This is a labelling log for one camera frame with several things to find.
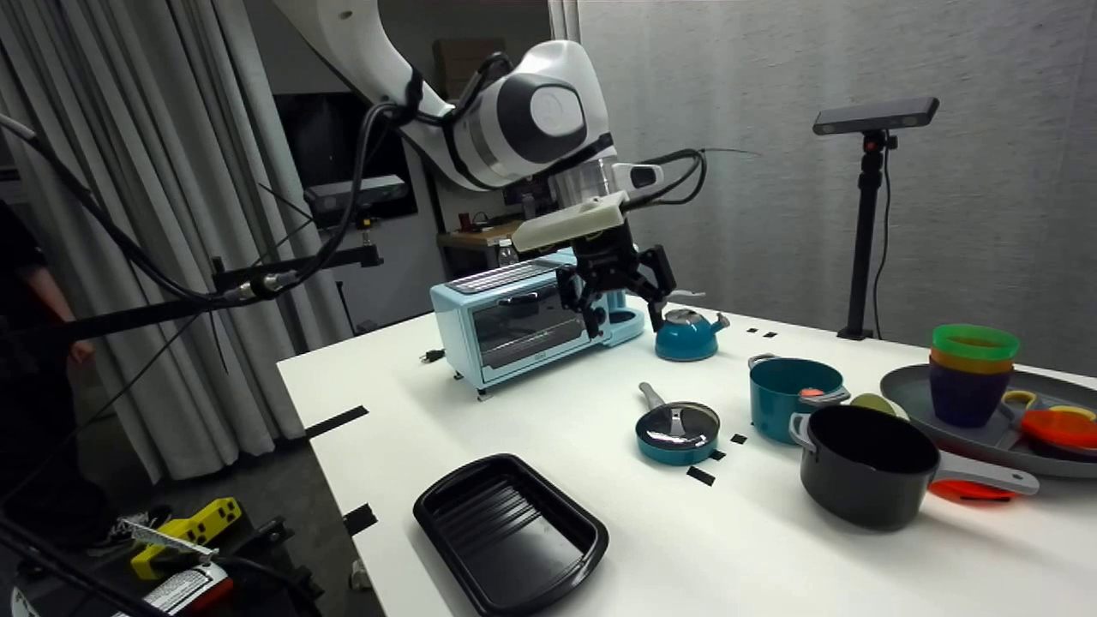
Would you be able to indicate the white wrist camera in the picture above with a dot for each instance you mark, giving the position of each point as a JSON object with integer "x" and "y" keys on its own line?
{"x": 569, "y": 225}

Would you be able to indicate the camera on black tripod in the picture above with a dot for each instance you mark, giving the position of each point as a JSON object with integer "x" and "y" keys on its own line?
{"x": 879, "y": 135}

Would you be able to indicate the stacked coloured cups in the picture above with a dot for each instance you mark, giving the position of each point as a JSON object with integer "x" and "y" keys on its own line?
{"x": 969, "y": 370}

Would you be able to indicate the orange toy plate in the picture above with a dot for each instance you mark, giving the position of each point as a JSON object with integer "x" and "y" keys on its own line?
{"x": 1059, "y": 428}

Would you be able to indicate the blue pot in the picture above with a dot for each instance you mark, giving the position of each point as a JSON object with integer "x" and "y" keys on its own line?
{"x": 785, "y": 386}

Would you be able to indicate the black monitor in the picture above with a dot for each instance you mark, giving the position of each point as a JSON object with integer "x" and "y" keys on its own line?
{"x": 323, "y": 141}

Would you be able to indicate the grey round tray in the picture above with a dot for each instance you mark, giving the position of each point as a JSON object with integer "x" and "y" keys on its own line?
{"x": 997, "y": 436}

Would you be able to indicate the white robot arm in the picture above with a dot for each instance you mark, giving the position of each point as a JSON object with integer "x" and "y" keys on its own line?
{"x": 541, "y": 116}

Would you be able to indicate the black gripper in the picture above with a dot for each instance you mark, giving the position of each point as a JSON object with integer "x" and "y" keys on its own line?
{"x": 609, "y": 260}

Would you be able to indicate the light blue toaster oven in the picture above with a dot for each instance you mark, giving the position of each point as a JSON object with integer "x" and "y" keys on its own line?
{"x": 508, "y": 321}

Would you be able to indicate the small blue frying pan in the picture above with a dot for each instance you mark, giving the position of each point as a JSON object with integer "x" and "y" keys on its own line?
{"x": 662, "y": 452}

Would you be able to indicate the black saucepan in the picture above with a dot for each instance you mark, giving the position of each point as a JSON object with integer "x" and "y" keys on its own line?
{"x": 873, "y": 469}

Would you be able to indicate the black baking tray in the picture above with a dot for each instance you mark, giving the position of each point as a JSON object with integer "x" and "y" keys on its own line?
{"x": 508, "y": 536}

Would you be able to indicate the blue toy kettle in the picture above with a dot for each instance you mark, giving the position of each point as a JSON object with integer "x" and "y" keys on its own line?
{"x": 684, "y": 332}

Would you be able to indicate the yellow black tool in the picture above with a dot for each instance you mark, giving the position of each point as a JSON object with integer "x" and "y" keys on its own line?
{"x": 171, "y": 542}

